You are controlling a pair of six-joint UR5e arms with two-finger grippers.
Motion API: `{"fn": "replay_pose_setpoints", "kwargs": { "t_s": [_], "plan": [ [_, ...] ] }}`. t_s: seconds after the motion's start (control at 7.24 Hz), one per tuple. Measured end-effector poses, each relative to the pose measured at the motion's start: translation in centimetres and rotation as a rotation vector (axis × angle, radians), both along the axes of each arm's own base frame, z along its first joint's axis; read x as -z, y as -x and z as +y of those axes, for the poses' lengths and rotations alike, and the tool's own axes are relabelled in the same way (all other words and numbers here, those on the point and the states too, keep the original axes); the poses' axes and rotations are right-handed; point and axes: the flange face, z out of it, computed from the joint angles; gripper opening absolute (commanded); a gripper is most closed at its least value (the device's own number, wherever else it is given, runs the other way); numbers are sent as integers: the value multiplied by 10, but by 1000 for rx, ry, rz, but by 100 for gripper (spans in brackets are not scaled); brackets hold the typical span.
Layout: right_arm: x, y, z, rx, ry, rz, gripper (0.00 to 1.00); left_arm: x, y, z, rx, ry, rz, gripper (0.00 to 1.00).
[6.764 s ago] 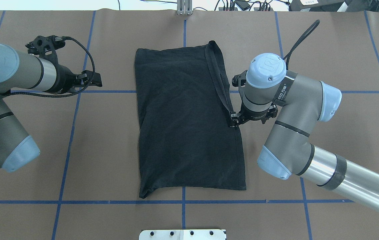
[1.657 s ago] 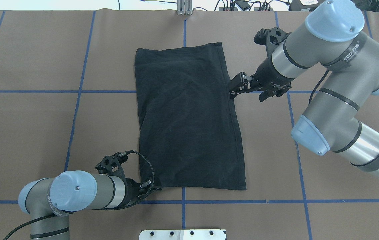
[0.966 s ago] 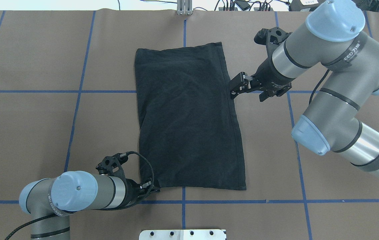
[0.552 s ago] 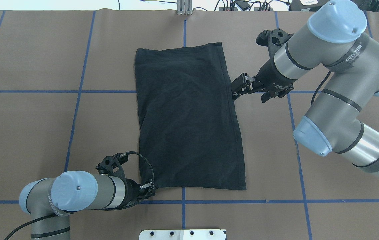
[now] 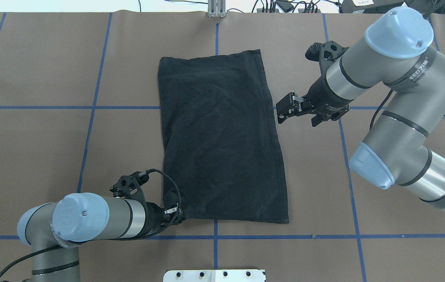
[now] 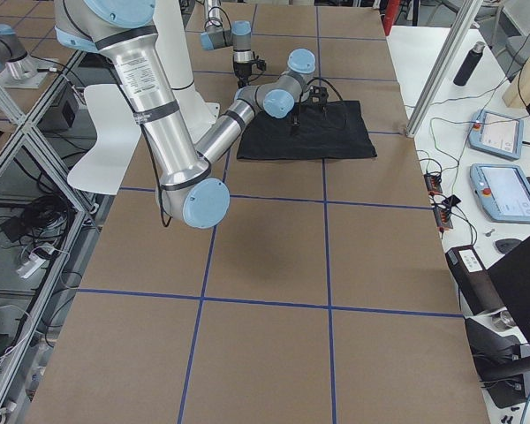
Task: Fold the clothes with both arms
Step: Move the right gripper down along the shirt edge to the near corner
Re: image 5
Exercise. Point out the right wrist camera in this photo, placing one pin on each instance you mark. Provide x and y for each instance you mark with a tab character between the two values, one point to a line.
325	53

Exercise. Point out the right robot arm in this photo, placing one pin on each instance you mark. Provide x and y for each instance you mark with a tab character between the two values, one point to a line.
397	51

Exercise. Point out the black printed t-shirt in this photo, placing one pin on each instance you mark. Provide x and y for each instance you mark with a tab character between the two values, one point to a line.
221	145

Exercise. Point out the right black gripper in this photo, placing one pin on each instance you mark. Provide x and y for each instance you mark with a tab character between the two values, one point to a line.
321	95

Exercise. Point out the white camera post base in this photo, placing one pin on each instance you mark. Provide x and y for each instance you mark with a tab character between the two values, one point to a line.
216	275

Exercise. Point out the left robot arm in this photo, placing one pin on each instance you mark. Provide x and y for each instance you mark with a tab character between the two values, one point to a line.
55	231

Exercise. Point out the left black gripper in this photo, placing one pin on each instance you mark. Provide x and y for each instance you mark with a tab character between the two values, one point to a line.
154	214

